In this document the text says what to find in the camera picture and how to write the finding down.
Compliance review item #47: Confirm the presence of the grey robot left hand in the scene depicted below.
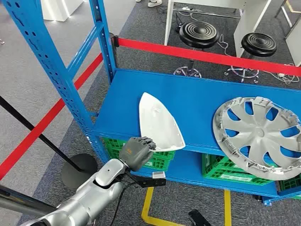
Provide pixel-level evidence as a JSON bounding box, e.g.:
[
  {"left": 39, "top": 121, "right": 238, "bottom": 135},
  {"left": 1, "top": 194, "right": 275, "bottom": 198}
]
[{"left": 118, "top": 137, "right": 157, "bottom": 172}]

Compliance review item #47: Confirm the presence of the white plastic shell part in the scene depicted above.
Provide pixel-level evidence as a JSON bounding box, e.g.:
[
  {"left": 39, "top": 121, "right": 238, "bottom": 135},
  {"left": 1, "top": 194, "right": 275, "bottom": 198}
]
[{"left": 139, "top": 92, "right": 186, "bottom": 153}]

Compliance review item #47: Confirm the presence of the blue metal shelf rack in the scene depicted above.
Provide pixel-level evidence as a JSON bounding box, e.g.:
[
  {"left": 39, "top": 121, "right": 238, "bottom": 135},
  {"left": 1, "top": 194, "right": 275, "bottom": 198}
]
[{"left": 2, "top": 0, "right": 301, "bottom": 207}]

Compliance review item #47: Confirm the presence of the green plastic crate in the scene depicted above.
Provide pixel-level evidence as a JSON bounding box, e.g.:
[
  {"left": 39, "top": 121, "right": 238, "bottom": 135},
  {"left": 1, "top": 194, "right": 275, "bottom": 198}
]
[
  {"left": 103, "top": 137, "right": 176, "bottom": 172},
  {"left": 278, "top": 174, "right": 301, "bottom": 200},
  {"left": 202, "top": 153, "right": 274, "bottom": 187}
]

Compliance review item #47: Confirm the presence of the black stanchion with round base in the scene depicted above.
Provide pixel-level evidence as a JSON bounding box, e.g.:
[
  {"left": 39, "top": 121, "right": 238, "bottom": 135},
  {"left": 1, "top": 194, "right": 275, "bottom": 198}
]
[{"left": 0, "top": 95, "right": 98, "bottom": 190}]

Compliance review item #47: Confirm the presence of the red barrier belt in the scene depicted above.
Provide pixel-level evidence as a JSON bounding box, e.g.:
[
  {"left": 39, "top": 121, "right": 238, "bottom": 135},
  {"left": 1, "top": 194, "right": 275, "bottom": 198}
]
[
  {"left": 0, "top": 53, "right": 104, "bottom": 182},
  {"left": 118, "top": 37, "right": 301, "bottom": 78}
]

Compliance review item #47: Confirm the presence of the yellow floor tape outline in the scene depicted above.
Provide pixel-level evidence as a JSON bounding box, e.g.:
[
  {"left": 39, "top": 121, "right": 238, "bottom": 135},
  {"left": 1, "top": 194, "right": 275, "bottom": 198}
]
[{"left": 141, "top": 186, "right": 232, "bottom": 226}]

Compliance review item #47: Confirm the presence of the black ribbed round stool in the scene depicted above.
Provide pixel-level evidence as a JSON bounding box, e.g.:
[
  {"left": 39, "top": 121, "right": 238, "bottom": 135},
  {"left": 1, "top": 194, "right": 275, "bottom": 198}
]
[
  {"left": 174, "top": 20, "right": 220, "bottom": 79},
  {"left": 224, "top": 32, "right": 278, "bottom": 84}
]

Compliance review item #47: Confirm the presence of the silver wheel hubcap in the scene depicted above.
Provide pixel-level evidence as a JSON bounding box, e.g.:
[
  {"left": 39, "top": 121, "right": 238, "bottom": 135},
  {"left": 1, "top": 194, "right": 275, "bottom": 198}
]
[{"left": 213, "top": 96, "right": 301, "bottom": 181}]

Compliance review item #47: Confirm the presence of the white display podium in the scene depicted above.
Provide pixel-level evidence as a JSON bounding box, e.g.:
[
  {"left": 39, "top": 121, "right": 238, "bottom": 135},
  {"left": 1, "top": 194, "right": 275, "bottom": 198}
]
[{"left": 40, "top": 0, "right": 84, "bottom": 23}]

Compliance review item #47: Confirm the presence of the white cabinet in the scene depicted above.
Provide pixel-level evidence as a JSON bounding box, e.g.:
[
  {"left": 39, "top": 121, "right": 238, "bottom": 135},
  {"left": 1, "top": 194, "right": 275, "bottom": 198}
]
[{"left": 275, "top": 0, "right": 301, "bottom": 68}]

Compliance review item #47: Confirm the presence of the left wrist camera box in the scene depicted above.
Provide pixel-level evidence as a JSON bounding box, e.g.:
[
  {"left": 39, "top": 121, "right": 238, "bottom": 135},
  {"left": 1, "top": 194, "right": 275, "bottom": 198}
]
[{"left": 131, "top": 170, "right": 167, "bottom": 188}]

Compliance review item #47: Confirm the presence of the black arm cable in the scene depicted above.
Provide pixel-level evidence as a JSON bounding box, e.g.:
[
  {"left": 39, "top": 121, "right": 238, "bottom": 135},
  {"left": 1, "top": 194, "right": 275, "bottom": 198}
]
[{"left": 109, "top": 173, "right": 142, "bottom": 226}]

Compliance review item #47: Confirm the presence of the black belt stanchion post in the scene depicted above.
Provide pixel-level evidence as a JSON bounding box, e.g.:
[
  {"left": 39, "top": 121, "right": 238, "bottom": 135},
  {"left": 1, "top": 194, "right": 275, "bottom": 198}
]
[{"left": 109, "top": 32, "right": 120, "bottom": 68}]

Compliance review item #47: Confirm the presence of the chrome stanchion post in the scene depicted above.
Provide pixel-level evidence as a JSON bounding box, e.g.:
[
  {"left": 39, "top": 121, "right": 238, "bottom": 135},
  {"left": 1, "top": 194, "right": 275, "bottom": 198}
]
[{"left": 0, "top": 185, "right": 58, "bottom": 219}]

